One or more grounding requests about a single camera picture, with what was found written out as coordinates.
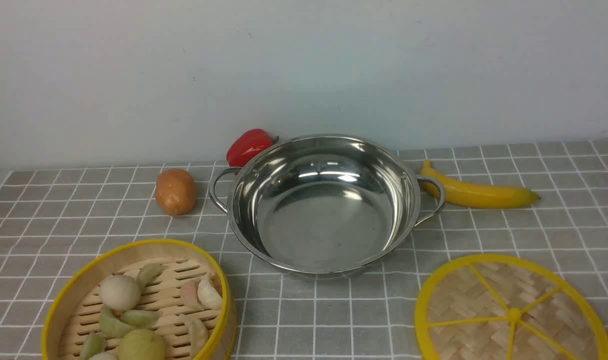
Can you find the yellow rimmed bamboo steamer basket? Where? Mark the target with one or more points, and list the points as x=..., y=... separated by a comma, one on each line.
x=75, y=312

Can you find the yellow rimmed woven bamboo lid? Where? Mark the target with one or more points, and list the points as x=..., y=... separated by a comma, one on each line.
x=500, y=307

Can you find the stainless steel pot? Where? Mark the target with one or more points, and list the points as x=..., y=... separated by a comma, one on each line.
x=324, y=205

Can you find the red bell pepper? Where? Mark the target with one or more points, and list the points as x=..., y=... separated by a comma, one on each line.
x=248, y=145

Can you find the brown potato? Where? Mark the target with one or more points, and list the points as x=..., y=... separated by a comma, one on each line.
x=175, y=191

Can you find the white pink dumpling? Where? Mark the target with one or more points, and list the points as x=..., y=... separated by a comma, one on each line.
x=201, y=295

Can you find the yellow banana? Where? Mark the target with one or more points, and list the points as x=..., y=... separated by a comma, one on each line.
x=473, y=195

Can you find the green dumpling top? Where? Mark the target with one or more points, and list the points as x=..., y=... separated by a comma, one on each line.
x=148, y=273

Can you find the pale dumpling lower right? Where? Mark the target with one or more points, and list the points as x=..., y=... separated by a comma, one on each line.
x=197, y=331

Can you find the green dumpling middle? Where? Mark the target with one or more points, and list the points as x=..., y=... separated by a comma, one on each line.
x=140, y=318

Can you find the white round bun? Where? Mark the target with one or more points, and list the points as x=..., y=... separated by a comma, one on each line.
x=119, y=292

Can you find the yellow-green round bun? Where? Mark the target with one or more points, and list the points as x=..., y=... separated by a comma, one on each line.
x=142, y=344

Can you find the grey checkered tablecloth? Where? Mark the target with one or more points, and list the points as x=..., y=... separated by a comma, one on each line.
x=55, y=220

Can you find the green dumpling bottom left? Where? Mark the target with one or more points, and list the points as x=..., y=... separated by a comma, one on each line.
x=94, y=344

